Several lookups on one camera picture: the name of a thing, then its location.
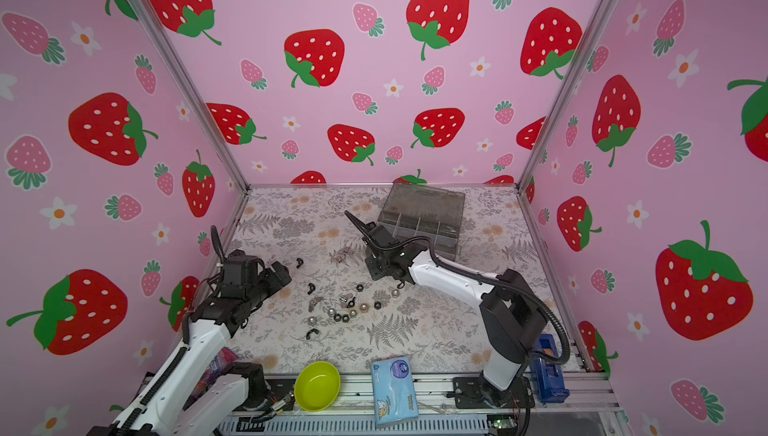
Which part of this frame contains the blue tape dispenser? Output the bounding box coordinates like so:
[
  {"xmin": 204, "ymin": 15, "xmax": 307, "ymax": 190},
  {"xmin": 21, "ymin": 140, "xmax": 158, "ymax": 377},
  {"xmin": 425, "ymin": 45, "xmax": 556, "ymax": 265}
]
[{"xmin": 530, "ymin": 334, "xmax": 570, "ymax": 404}]

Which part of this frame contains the blue tissue pack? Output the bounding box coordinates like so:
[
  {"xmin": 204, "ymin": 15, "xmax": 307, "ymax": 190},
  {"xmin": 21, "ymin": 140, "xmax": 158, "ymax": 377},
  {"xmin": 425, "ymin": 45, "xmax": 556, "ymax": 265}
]
[{"xmin": 371, "ymin": 356, "xmax": 419, "ymax": 428}]

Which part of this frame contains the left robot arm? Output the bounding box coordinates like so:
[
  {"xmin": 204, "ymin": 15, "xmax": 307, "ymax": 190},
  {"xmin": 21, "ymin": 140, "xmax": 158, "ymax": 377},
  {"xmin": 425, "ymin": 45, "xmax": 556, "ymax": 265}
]
[{"xmin": 88, "ymin": 250, "xmax": 291, "ymax": 435}]

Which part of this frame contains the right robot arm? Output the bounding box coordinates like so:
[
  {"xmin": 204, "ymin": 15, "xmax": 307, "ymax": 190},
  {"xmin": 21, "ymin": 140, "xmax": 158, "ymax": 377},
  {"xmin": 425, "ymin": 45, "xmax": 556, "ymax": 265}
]
[{"xmin": 350, "ymin": 217, "xmax": 571, "ymax": 392}]

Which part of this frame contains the grey plastic compartment organizer box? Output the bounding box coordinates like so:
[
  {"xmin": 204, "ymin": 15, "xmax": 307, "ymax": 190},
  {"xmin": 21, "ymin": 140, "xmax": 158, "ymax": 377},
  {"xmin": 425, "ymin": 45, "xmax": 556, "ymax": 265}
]
[{"xmin": 377, "ymin": 182, "xmax": 465, "ymax": 261}]

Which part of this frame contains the lime green bowl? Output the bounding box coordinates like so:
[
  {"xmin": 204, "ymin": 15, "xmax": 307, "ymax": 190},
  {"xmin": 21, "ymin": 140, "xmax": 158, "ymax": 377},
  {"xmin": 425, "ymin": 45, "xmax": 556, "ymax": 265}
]
[{"xmin": 294, "ymin": 361, "xmax": 341, "ymax": 412}]

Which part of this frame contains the aluminium front rail frame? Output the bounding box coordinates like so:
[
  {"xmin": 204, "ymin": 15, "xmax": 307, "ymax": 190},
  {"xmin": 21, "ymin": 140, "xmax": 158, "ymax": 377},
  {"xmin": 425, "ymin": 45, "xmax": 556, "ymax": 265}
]
[{"xmin": 128, "ymin": 372, "xmax": 631, "ymax": 436}]

